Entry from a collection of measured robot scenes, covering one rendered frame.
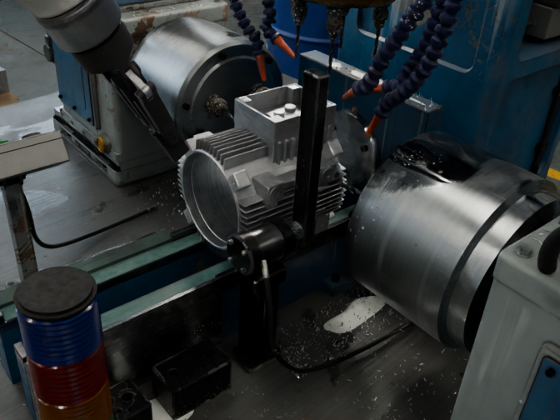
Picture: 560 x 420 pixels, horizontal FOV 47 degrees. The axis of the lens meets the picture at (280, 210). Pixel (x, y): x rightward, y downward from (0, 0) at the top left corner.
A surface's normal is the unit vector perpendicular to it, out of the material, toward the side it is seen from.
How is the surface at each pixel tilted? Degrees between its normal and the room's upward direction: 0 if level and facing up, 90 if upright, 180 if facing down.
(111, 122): 89
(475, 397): 89
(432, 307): 96
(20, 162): 58
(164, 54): 43
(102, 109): 89
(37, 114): 0
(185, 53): 36
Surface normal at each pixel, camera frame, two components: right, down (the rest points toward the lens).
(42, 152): 0.57, -0.07
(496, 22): -0.77, 0.31
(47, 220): 0.06, -0.84
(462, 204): -0.40, -0.50
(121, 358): 0.63, 0.45
